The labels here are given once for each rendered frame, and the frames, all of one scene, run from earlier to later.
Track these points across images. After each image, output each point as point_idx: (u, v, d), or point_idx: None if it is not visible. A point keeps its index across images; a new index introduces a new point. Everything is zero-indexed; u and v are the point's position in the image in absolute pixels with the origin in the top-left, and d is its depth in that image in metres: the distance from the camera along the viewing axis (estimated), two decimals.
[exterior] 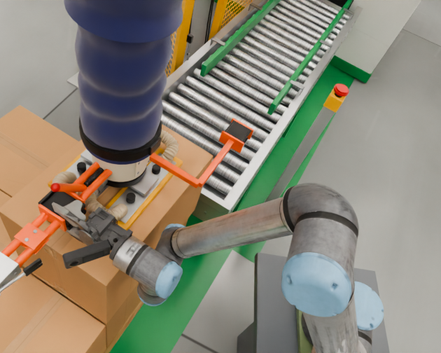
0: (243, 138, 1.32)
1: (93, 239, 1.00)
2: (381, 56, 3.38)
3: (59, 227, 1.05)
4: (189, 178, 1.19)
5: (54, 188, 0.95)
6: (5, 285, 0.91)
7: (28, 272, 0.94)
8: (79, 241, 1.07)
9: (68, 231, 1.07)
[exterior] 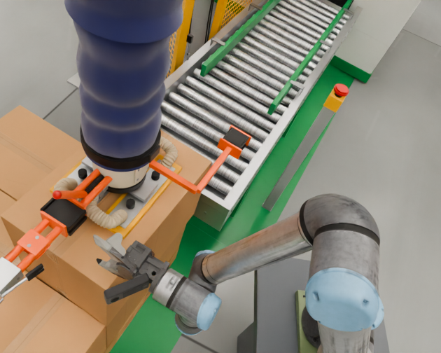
0: (241, 145, 1.35)
1: (132, 273, 1.01)
2: (381, 56, 3.38)
3: (61, 232, 1.07)
4: (187, 184, 1.22)
5: (56, 195, 0.98)
6: (8, 290, 0.94)
7: (30, 277, 0.97)
8: (121, 277, 1.08)
9: (108, 270, 1.09)
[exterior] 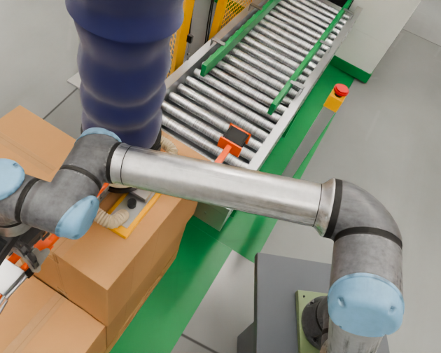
0: (241, 143, 1.35)
1: None
2: (381, 56, 3.38)
3: None
4: None
5: None
6: (10, 291, 0.94)
7: (29, 274, 0.97)
8: (33, 263, 0.91)
9: (31, 266, 0.94)
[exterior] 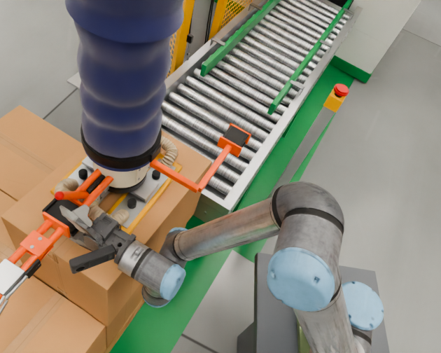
0: (241, 143, 1.35)
1: (98, 244, 1.03)
2: (381, 56, 3.38)
3: (64, 233, 1.07)
4: (189, 183, 1.22)
5: (59, 196, 0.98)
6: (10, 291, 0.94)
7: (29, 274, 0.97)
8: (88, 249, 1.11)
9: (76, 241, 1.11)
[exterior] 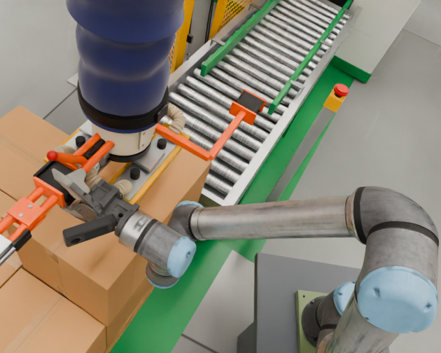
0: (256, 109, 1.22)
1: (96, 213, 0.90)
2: (381, 56, 3.38)
3: (57, 202, 0.94)
4: (199, 150, 1.09)
5: (51, 155, 0.85)
6: None
7: (18, 245, 0.84)
8: (85, 221, 0.97)
9: (71, 213, 0.98)
